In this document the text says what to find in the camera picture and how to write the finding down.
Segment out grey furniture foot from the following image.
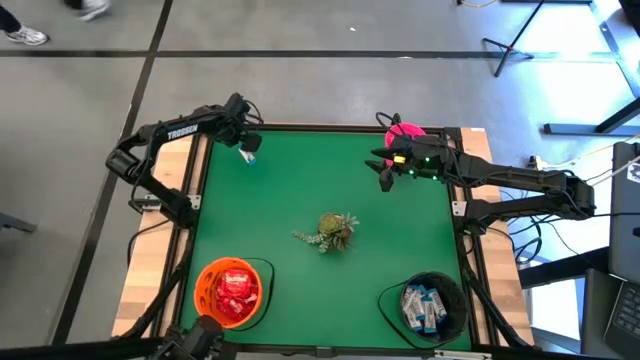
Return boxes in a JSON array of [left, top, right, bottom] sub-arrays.
[[0, 212, 39, 234]]

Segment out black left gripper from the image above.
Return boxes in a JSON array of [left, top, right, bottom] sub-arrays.
[[214, 112, 264, 154]]

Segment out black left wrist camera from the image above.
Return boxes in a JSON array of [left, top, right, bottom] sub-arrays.
[[224, 92, 252, 120]]

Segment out black tripod stand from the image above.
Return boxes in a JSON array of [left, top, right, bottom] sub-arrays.
[[481, 0, 551, 79]]

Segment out pink plastic bucket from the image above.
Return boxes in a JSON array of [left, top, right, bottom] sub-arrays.
[[383, 122, 429, 169]]

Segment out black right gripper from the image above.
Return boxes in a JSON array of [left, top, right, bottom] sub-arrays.
[[363, 133, 454, 194]]

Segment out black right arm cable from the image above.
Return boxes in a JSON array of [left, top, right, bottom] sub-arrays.
[[374, 110, 404, 139]]

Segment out black white computer keyboard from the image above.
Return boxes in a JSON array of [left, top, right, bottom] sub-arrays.
[[602, 281, 640, 357]]

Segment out green table mat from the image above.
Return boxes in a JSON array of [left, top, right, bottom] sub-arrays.
[[177, 128, 474, 350]]

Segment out potted artificial succulent plant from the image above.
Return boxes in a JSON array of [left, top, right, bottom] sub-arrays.
[[292, 211, 361, 255]]

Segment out black floor cable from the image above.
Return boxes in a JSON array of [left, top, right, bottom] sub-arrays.
[[487, 209, 640, 266]]

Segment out grey keyboard tray desk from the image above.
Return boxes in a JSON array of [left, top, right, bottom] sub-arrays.
[[579, 268, 640, 360]]

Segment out orange pumpkin face bucket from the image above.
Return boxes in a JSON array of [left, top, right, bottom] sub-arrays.
[[193, 256, 276, 332]]

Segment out black plastic bucket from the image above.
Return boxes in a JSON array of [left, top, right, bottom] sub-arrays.
[[376, 271, 470, 350]]

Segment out grey top desk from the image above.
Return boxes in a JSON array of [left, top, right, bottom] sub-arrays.
[[607, 141, 640, 284]]

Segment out black standing desk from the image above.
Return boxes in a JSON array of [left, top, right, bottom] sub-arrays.
[[542, 19, 640, 139]]

